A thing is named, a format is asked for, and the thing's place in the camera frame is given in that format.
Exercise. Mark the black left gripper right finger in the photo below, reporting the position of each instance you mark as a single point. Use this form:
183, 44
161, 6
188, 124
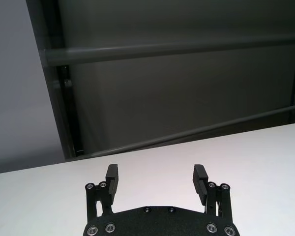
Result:
201, 186

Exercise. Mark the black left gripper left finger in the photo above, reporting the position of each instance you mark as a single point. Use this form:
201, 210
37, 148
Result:
111, 186

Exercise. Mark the grey frame column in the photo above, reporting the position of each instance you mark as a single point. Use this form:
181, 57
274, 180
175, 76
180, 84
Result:
57, 98

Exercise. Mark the black slotted frame upright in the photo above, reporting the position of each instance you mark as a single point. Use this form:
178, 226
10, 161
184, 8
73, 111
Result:
65, 81

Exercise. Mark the thick grey horizontal rail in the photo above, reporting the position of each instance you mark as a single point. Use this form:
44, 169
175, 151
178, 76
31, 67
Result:
162, 49

